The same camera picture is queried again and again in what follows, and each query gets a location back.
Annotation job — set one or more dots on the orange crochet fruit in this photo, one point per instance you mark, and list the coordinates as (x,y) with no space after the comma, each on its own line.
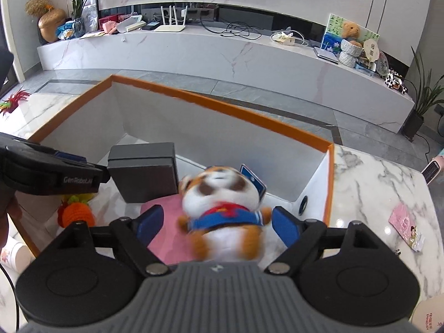
(76,215)

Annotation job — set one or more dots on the white open tray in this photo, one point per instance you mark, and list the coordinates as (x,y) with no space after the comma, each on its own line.
(130,25)

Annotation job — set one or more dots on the black picture frame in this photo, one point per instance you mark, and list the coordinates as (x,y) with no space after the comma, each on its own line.
(91,10)

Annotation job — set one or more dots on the decorated plate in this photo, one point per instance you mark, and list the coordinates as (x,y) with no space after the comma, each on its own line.
(385,64)

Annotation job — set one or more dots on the white remote control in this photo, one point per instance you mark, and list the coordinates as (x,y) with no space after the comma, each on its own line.
(433,171)

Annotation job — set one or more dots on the brown white plush dog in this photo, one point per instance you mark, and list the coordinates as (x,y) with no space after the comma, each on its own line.
(222,194)

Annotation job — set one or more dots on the pink cloth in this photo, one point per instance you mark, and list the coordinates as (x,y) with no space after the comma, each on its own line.
(170,242)

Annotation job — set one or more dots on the white marble television cabinet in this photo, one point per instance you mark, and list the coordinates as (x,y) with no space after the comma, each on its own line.
(208,55)

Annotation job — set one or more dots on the grey laptop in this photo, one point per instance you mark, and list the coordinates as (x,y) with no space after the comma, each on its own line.
(326,54)

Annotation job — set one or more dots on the potted plant black pot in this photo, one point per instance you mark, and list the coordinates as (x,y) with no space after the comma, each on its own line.
(412,125)

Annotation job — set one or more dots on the golden vase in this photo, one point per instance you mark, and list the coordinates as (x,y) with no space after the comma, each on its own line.
(52,24)

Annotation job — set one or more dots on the glass jar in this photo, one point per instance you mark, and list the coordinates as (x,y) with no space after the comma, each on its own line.
(78,28)

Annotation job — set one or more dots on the grey box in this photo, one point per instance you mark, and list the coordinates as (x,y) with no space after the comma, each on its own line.
(142,173)

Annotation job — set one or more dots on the dried flower bunch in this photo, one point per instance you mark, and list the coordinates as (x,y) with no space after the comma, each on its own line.
(36,5)

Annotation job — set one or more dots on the round paper fan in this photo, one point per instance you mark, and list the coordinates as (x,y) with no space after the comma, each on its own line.
(371,48)

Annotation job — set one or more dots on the beige round lid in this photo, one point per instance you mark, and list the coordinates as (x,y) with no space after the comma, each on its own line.
(430,315)

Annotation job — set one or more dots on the white cream tube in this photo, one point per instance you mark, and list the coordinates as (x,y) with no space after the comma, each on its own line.
(14,255)

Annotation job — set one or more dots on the small black box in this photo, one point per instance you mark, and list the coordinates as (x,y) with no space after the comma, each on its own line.
(151,26)

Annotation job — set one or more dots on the orange cardboard box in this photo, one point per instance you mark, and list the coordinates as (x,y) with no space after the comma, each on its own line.
(208,128)

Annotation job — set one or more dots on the green blue painting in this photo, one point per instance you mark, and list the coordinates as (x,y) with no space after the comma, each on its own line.
(333,40)

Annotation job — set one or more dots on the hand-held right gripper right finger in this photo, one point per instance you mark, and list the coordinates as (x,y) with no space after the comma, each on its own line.
(286,223)

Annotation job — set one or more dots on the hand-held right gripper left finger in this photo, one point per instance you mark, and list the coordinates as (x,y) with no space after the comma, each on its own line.
(151,222)

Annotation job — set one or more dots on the white power strip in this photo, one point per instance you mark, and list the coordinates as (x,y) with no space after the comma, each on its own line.
(286,40)

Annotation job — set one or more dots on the brown teddy bear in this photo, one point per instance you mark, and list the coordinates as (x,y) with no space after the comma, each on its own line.
(351,29)

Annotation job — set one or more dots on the person's left hand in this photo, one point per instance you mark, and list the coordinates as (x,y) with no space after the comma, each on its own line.
(7,216)

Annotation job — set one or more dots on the pink printed card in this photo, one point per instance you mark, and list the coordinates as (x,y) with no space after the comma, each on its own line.
(404,220)

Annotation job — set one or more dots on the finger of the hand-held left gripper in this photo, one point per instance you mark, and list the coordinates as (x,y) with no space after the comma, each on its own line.
(69,156)

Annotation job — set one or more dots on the yellow paper envelope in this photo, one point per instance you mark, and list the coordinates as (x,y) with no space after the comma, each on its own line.
(92,35)

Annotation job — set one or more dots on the cow figurines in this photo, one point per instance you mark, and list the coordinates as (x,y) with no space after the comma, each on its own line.
(393,82)

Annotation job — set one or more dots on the pink soft item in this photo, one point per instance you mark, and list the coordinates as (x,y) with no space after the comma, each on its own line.
(110,27)

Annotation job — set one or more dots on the white router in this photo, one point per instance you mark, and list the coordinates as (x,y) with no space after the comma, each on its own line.
(170,27)

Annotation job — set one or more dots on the red feather toy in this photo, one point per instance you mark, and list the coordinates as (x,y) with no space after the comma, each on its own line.
(15,99)

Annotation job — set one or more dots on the blue snack bag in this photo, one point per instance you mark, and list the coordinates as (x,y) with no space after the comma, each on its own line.
(66,31)

